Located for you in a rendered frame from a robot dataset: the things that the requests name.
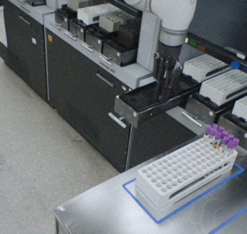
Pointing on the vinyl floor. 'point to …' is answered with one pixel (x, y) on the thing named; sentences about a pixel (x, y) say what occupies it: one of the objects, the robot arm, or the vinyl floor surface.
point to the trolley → (191, 219)
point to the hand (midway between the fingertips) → (162, 91)
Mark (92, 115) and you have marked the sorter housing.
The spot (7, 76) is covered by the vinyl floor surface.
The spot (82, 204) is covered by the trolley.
